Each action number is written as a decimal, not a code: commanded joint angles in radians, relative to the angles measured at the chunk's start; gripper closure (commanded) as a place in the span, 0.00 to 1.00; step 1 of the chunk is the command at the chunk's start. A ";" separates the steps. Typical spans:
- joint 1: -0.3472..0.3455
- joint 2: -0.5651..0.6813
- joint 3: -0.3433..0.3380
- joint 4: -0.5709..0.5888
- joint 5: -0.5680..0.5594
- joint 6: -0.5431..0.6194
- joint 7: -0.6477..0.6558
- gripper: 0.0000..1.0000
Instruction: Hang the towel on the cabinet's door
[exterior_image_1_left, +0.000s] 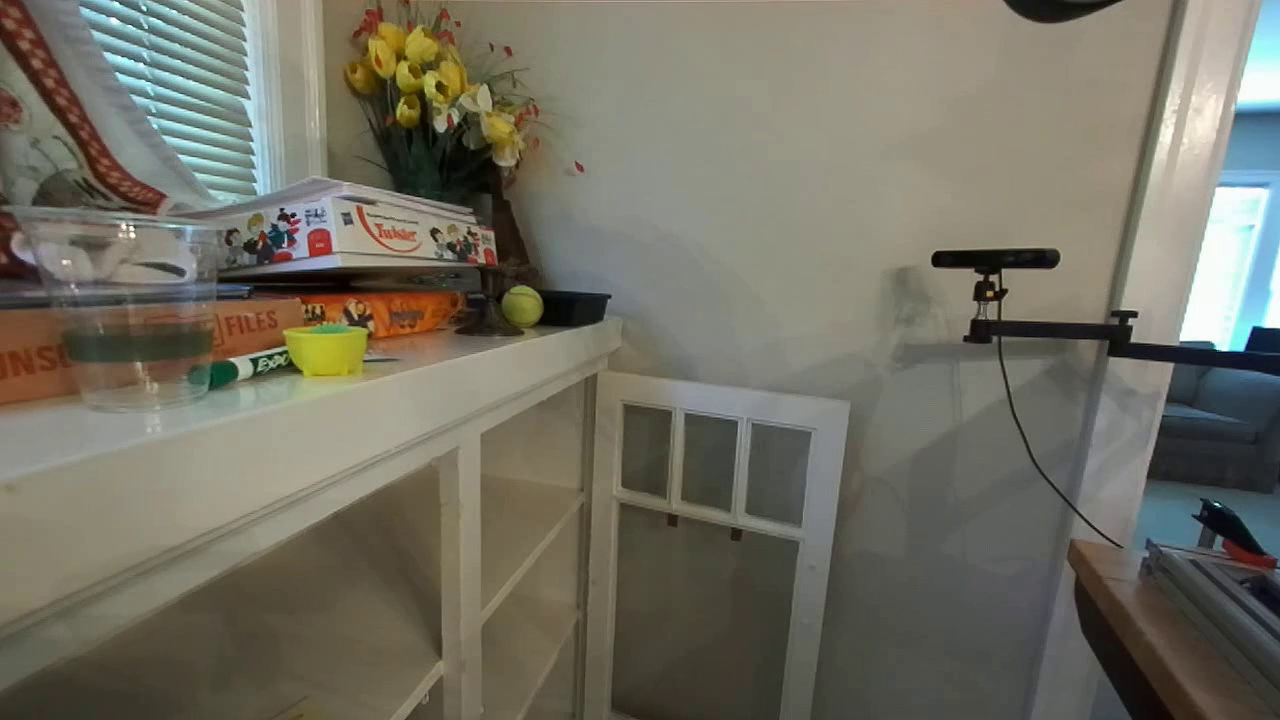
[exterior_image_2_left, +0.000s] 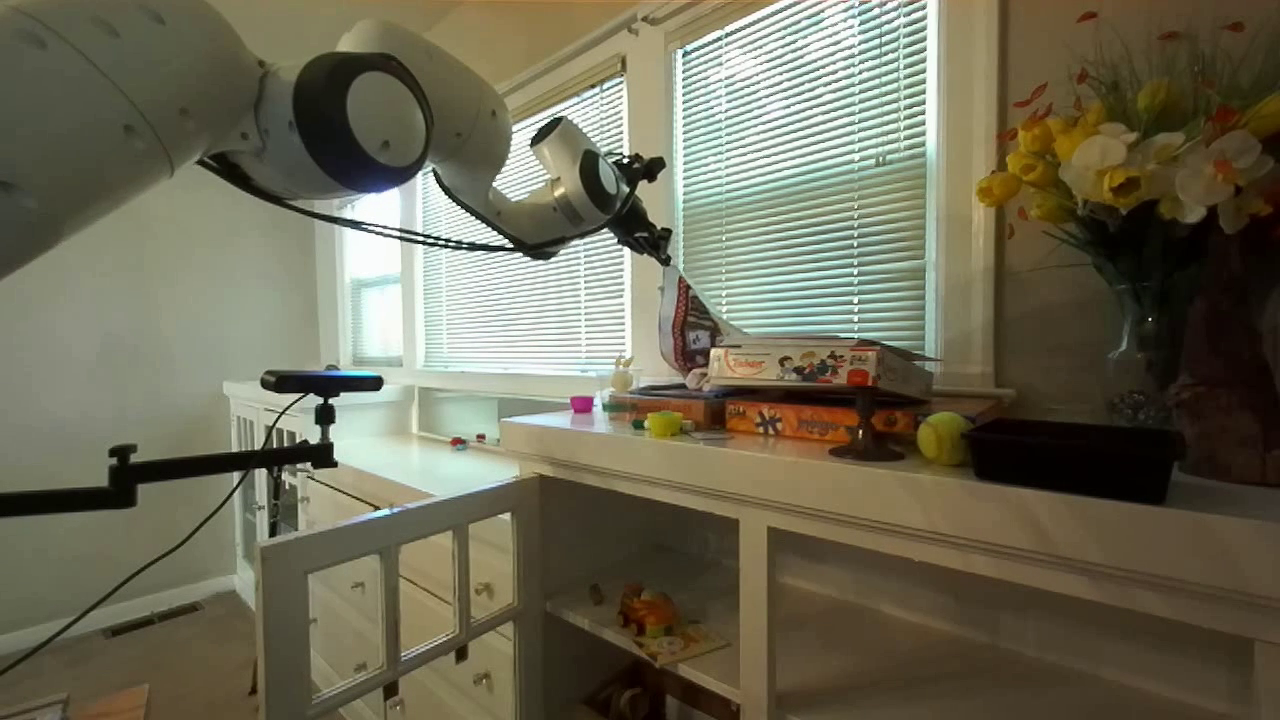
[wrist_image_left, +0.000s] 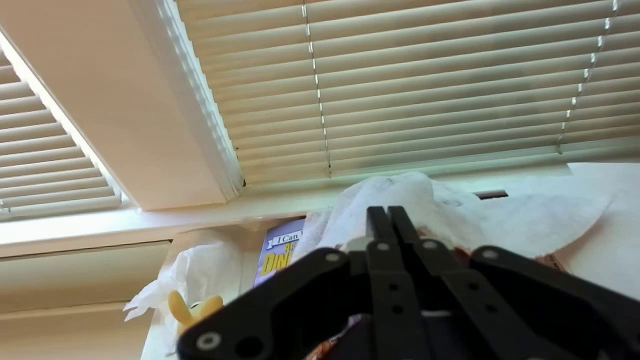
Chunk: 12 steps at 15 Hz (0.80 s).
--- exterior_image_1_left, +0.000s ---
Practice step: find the white cloth towel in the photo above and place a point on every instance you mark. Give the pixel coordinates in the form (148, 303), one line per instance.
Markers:
(65, 107)

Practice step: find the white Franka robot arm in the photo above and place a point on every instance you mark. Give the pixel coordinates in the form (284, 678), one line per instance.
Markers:
(1062, 10)

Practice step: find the white paned cabinet door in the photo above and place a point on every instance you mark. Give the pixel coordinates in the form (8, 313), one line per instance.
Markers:
(827, 533)

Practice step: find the white cabinet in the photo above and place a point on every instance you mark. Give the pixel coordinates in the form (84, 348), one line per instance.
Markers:
(266, 453)

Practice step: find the black plastic tray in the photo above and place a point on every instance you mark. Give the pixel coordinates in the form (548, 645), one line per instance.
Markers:
(577, 308)

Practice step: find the yellow tennis ball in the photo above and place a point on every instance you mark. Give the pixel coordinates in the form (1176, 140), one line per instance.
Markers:
(523, 307)

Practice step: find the dark brown vase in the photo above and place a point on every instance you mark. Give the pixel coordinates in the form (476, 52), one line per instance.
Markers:
(505, 232)

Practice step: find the orange board game box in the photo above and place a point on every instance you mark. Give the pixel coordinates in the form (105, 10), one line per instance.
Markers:
(403, 313)

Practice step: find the small yellow-green cup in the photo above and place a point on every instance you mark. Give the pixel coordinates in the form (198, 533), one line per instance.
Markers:
(326, 348)

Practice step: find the white board game box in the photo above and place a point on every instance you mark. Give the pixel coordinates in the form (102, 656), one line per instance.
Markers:
(332, 231)

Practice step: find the yellow and white flower bouquet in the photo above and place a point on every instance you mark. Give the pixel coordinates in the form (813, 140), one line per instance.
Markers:
(426, 82)

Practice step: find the green marker pen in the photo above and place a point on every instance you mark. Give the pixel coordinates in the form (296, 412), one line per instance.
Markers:
(246, 370)

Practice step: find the mammoths picture book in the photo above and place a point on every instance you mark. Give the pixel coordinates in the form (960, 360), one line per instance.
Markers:
(220, 284)

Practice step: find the window blinds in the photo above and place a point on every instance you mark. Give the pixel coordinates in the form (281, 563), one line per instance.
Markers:
(284, 94)

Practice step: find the wide white window blind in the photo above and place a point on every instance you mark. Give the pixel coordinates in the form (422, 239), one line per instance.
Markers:
(185, 94)

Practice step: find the wooden table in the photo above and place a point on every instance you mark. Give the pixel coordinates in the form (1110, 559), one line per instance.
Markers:
(1132, 642)

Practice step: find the grey couch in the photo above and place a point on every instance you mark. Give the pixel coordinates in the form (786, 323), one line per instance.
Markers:
(1223, 422)

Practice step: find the red and black tool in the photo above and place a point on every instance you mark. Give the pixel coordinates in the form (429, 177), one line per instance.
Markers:
(1224, 527)

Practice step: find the grey flat device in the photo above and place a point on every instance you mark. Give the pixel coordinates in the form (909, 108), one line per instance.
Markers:
(1223, 602)

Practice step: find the black stereo camera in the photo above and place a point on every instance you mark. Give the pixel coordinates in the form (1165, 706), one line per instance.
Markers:
(993, 257)

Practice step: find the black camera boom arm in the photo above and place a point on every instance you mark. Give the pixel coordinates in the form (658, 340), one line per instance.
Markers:
(1067, 330)

